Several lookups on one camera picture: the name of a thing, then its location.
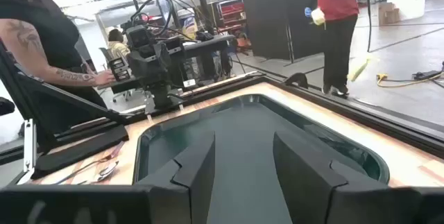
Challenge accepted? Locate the dark green tray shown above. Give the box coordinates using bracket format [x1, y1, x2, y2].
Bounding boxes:
[133, 94, 391, 224]

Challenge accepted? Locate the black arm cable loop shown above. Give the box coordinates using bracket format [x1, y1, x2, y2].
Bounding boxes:
[130, 0, 174, 37]

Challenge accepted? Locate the wipes container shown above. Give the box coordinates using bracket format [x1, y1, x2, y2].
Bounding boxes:
[180, 15, 199, 40]

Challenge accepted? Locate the black partition panel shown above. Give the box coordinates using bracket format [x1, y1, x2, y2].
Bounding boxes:
[239, 0, 327, 62]

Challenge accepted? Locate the yellow floor cable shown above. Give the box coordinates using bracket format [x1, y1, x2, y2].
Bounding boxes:
[376, 72, 444, 89]

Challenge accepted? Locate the white metal bracket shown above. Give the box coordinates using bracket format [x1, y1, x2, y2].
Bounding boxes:
[16, 119, 37, 186]

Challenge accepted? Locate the black power adapter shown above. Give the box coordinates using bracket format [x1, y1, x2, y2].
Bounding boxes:
[411, 69, 443, 81]

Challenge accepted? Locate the black equipment stand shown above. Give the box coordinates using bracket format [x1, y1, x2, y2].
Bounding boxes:
[157, 0, 216, 36]

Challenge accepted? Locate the black hanging cable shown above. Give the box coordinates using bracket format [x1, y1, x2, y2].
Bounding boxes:
[364, 0, 374, 53]

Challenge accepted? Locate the pale yellow cloth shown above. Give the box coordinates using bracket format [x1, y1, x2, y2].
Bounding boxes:
[311, 7, 326, 26]

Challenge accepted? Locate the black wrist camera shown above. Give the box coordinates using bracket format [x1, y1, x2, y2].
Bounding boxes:
[125, 25, 153, 51]

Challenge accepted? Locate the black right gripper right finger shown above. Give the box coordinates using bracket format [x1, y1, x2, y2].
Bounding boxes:
[273, 132, 389, 224]

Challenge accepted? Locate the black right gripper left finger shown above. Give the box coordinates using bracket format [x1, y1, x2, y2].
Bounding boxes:
[137, 132, 216, 224]

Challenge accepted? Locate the cardboard box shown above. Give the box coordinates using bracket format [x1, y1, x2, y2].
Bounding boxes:
[377, 1, 401, 26]

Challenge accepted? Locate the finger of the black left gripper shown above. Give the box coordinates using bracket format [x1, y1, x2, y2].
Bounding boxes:
[149, 57, 173, 85]
[130, 63, 153, 87]

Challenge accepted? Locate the red shelf unit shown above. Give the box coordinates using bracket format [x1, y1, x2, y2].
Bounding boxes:
[217, 0, 248, 34]

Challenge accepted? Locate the black desk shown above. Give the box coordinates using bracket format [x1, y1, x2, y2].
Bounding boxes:
[96, 35, 237, 95]

